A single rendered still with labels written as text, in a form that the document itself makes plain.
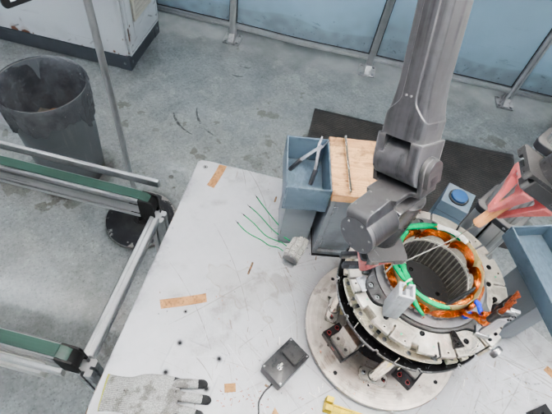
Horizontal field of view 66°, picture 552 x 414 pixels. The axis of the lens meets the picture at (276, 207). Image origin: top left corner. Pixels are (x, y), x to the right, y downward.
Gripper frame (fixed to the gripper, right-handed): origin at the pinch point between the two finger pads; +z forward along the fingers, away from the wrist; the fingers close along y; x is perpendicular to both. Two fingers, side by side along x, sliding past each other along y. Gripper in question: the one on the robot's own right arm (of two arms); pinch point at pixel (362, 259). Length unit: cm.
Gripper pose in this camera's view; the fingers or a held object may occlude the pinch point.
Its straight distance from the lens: 77.8
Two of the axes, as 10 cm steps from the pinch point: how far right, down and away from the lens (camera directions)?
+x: 9.8, 0.0, 2.0
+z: -1.6, 5.8, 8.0
